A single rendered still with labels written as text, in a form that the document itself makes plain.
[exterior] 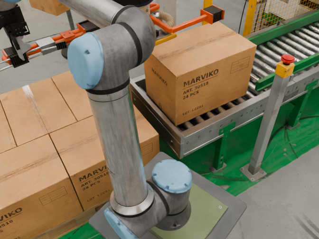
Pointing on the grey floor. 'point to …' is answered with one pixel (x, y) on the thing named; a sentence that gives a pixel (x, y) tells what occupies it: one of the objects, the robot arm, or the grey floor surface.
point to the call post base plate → (251, 175)
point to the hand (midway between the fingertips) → (17, 54)
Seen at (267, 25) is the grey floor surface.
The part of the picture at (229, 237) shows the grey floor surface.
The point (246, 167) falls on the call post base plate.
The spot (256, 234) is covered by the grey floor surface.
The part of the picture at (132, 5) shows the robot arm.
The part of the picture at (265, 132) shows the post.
